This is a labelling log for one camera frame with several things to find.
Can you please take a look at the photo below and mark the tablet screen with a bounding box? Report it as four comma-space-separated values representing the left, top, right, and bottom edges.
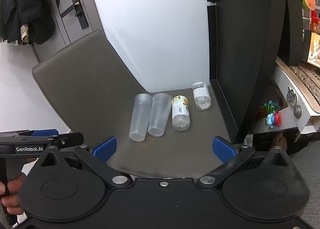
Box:
301, 29, 320, 68

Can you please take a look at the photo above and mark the red box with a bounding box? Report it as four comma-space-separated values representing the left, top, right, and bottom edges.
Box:
309, 16, 320, 34

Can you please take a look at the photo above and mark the yellow label plastic bottle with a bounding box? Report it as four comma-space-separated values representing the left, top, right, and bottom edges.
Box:
172, 95, 191, 131

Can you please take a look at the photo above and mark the white table with drawer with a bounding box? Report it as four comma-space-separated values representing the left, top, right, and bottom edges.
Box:
254, 57, 320, 135

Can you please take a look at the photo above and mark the black hanging jacket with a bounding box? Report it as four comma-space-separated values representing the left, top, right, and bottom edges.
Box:
0, 0, 61, 45

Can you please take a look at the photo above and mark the beige hanging cloth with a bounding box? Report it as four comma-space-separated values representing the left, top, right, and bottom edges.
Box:
20, 24, 32, 43

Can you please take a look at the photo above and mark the black curved panel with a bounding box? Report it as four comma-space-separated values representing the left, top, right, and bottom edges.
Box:
271, 0, 305, 67

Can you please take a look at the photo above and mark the green toy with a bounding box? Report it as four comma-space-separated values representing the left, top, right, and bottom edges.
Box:
264, 101, 282, 115

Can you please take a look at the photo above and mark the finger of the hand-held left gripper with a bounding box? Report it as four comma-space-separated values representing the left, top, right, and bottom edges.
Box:
0, 129, 59, 139
51, 132, 85, 150

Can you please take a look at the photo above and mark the black door lock handle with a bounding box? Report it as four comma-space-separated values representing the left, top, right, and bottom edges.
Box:
61, 0, 90, 29

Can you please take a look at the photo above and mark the grey fabric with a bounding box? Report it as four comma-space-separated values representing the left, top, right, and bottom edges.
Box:
286, 141, 320, 196

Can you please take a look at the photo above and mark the grey leather mat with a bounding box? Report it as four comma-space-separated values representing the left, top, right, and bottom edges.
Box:
32, 29, 238, 178

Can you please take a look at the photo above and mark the white label clear bottle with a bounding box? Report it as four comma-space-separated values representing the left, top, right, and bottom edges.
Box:
192, 82, 212, 111

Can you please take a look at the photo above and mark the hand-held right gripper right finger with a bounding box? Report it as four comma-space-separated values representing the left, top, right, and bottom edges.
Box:
196, 136, 290, 189

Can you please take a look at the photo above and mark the translucent plastic cup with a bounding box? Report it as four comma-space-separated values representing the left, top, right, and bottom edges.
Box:
147, 93, 171, 137
129, 93, 153, 142

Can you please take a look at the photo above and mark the burger plush toy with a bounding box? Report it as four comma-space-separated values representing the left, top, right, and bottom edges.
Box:
301, 0, 316, 10

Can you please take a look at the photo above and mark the person's bare foot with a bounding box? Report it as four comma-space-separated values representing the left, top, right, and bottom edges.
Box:
270, 134, 288, 156

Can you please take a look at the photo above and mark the person's left hand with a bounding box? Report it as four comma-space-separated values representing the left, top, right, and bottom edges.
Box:
0, 173, 27, 216

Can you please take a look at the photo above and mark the blue and red toy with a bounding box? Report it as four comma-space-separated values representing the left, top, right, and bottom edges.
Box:
266, 111, 282, 129

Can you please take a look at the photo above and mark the black folding board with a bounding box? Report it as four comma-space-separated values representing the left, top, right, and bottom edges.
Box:
206, 0, 286, 144

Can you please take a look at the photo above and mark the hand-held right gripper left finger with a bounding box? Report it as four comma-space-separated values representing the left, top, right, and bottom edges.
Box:
37, 136, 133, 189

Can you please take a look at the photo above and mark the patterned table runner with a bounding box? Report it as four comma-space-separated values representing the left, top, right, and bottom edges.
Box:
276, 56, 320, 115

